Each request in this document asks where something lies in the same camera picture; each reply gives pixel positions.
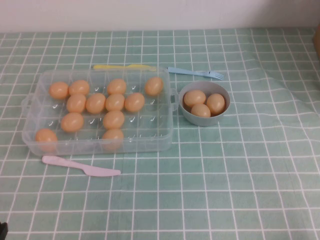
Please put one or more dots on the yellow plastic knife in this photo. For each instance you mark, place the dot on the yellow plastic knife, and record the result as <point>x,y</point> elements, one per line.
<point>112,67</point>

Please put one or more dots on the brown cardboard box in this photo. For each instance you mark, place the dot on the brown cardboard box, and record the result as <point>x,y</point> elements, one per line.
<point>317,45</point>

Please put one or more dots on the pink plastic knife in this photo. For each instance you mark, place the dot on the pink plastic knife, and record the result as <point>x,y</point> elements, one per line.
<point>75,165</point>

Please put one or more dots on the tan plastic egg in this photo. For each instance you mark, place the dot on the tan plastic egg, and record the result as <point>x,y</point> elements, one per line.
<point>115,102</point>
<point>76,103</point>
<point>79,87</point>
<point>194,98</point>
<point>200,110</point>
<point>113,119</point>
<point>215,103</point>
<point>113,137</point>
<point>58,90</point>
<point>46,138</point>
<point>116,86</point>
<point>95,103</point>
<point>72,122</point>
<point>134,102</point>
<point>154,86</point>

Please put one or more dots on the clear plastic egg box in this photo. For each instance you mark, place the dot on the clear plastic egg box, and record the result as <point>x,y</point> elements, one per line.
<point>150,135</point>

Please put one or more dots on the blue-grey bowl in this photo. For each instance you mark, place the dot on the blue-grey bowl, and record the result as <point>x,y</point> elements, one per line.
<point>200,121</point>

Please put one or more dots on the black plastic object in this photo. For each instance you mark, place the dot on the black plastic object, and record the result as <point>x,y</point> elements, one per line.
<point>3,231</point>

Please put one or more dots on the blue plastic fork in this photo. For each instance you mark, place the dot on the blue plastic fork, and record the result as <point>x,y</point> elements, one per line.
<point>190,72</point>

